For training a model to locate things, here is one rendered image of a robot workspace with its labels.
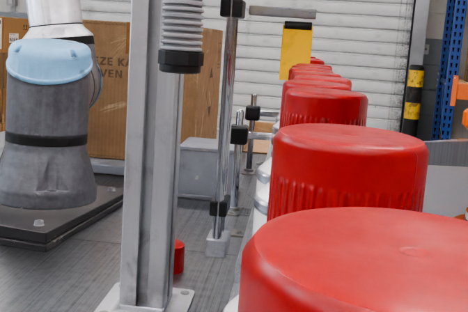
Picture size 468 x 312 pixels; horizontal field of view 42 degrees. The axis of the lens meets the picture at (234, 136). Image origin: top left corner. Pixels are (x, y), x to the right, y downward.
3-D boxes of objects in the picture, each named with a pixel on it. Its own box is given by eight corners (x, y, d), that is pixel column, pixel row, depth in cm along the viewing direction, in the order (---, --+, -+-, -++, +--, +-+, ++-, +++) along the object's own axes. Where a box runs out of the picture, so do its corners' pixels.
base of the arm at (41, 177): (55, 216, 82) (58, 143, 81) (-34, 198, 87) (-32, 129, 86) (115, 195, 96) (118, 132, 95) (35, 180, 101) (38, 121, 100)
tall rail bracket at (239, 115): (269, 216, 96) (277, 113, 94) (223, 212, 97) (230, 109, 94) (269, 211, 99) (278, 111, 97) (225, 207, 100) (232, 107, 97)
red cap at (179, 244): (154, 263, 74) (155, 237, 73) (182, 264, 74) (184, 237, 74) (154, 274, 70) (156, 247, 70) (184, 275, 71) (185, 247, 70)
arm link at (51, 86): (-6, 134, 84) (-4, 33, 82) (17, 122, 97) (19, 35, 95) (83, 140, 85) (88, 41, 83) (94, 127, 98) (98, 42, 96)
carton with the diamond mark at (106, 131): (193, 167, 120) (201, 26, 115) (74, 156, 122) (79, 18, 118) (216, 142, 149) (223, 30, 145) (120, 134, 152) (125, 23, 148)
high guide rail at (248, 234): (250, 285, 39) (251, 264, 39) (231, 283, 39) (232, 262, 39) (285, 108, 145) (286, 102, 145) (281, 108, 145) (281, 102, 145)
